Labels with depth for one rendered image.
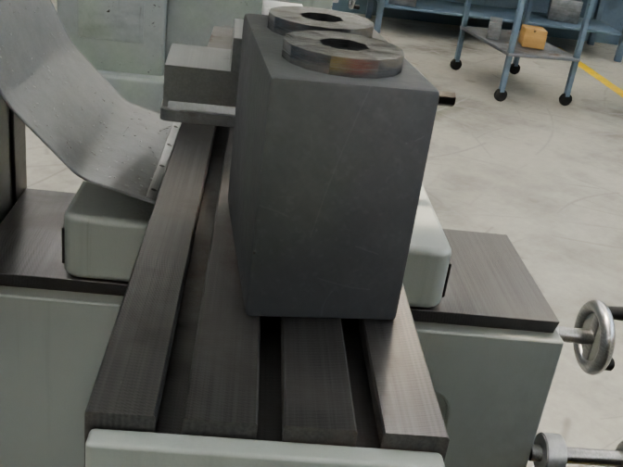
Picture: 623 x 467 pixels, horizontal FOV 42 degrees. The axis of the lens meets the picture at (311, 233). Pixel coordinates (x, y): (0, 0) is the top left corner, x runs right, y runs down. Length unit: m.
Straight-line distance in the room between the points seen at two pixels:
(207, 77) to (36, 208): 0.37
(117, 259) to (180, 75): 0.24
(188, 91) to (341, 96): 0.50
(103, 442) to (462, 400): 0.72
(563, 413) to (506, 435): 1.10
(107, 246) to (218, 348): 0.48
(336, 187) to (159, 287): 0.17
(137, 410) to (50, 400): 0.65
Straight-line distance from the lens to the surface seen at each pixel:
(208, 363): 0.57
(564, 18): 7.50
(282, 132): 0.56
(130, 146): 1.12
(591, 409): 2.37
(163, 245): 0.72
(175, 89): 1.04
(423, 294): 1.07
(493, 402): 1.17
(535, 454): 1.25
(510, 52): 5.25
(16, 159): 1.28
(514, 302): 1.16
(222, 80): 1.03
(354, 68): 0.57
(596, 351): 1.33
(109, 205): 1.06
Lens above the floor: 1.26
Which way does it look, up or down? 25 degrees down
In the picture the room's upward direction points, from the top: 8 degrees clockwise
